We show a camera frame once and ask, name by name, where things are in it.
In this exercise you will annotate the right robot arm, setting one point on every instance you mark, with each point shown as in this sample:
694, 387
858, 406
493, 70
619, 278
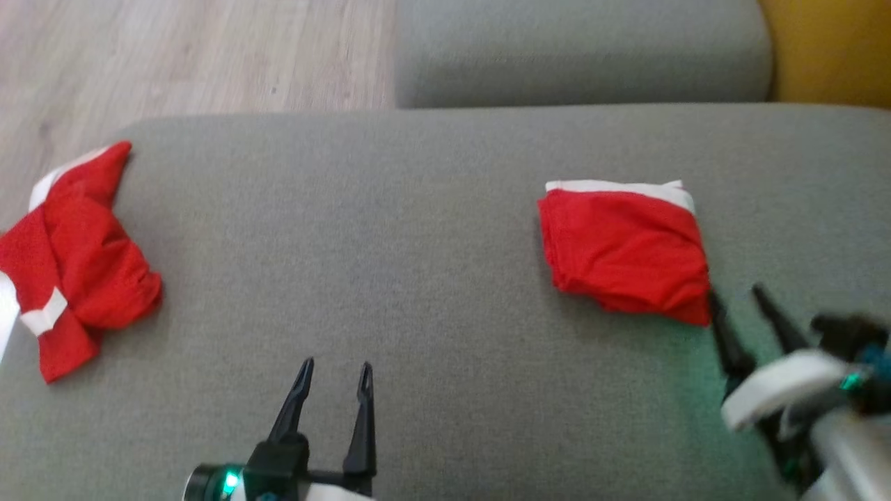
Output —
856, 459

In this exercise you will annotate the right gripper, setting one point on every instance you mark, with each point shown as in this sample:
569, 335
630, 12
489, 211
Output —
786, 383

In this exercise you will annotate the grey sofa cushion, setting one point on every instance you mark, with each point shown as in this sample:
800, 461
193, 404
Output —
418, 278

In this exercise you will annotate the red white shorts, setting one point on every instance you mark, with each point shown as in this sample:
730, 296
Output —
626, 250

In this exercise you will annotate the red white basketball jersey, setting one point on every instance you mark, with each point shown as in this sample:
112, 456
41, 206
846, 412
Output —
90, 264

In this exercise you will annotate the grey back cushion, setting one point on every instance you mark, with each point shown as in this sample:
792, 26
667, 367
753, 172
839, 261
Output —
578, 56

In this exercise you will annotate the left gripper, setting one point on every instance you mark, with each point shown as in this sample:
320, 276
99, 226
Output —
278, 466

